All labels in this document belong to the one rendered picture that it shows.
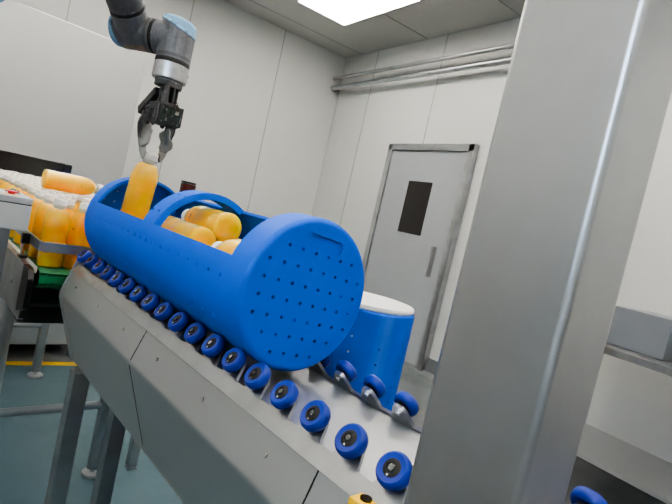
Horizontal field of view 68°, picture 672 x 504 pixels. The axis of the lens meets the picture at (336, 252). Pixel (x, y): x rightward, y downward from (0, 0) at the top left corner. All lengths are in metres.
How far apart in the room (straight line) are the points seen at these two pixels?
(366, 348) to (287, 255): 0.55
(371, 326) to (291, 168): 5.47
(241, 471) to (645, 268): 3.49
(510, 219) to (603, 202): 0.04
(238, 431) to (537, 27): 0.71
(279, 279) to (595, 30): 0.68
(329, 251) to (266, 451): 0.36
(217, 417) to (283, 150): 5.88
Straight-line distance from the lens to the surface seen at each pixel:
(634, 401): 4.02
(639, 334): 3.18
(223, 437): 0.88
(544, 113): 0.27
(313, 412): 0.73
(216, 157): 6.27
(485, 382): 0.26
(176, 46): 1.47
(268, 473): 0.79
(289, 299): 0.88
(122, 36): 1.55
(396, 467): 0.64
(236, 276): 0.84
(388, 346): 1.37
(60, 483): 1.87
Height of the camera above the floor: 1.23
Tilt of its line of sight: 3 degrees down
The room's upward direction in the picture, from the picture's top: 13 degrees clockwise
